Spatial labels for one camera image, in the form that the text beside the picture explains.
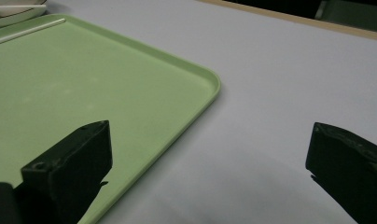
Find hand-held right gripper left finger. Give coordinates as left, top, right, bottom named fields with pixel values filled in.
left=21, top=119, right=114, bottom=224

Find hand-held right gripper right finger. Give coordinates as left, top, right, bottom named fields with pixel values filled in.
left=305, top=121, right=377, bottom=224

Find green plastic tray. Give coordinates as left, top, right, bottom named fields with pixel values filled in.
left=0, top=13, right=222, bottom=224

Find white chopstick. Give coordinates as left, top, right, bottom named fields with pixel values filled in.
left=0, top=18, right=67, bottom=48

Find white metal stand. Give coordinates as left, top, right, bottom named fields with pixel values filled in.
left=314, top=0, right=330, bottom=21

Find white ceramic plate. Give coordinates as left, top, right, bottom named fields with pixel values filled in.
left=0, top=0, right=49, bottom=31

